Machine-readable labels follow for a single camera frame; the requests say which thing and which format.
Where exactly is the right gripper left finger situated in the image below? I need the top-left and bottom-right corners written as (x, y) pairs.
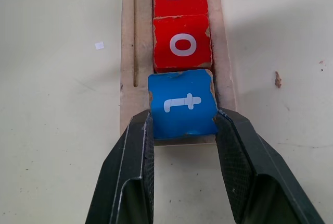
top-left (85, 110), bottom-right (156, 224)

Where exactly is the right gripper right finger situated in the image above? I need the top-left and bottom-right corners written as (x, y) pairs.
top-left (213, 107), bottom-right (326, 224)

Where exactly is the blue letter tile t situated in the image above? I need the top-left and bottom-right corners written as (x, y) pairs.
top-left (147, 68), bottom-right (219, 140)

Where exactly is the red letter tile o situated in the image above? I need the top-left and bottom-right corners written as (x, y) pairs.
top-left (152, 15), bottom-right (214, 73)

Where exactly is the wooden letter tray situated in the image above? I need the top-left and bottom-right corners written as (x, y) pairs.
top-left (118, 0), bottom-right (238, 147)

